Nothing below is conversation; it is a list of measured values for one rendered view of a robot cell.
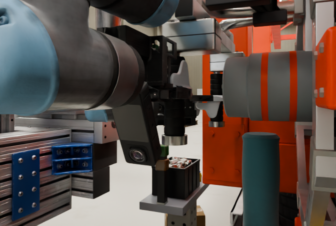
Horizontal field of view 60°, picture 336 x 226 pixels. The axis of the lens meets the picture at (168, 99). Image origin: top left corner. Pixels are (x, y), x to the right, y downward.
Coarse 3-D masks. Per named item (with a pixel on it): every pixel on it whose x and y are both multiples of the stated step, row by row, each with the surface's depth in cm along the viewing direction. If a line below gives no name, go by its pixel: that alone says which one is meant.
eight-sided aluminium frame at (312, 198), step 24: (312, 0) 33; (312, 24) 36; (312, 48) 36; (312, 72) 36; (312, 96) 36; (312, 120) 36; (312, 144) 34; (312, 168) 33; (312, 192) 36; (312, 216) 39
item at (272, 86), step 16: (224, 64) 59; (240, 64) 57; (256, 64) 55; (272, 64) 54; (288, 64) 53; (304, 64) 52; (224, 80) 57; (240, 80) 56; (256, 80) 54; (272, 80) 53; (288, 80) 52; (304, 80) 51; (224, 96) 57; (240, 96) 56; (256, 96) 54; (272, 96) 53; (288, 96) 52; (304, 96) 51; (240, 112) 58; (256, 112) 56; (272, 112) 55; (288, 112) 54; (304, 112) 53
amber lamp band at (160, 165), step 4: (160, 160) 103; (164, 160) 103; (168, 160) 106; (156, 164) 104; (160, 164) 103; (164, 164) 103; (168, 164) 106; (156, 168) 104; (160, 168) 103; (164, 168) 103; (168, 168) 106
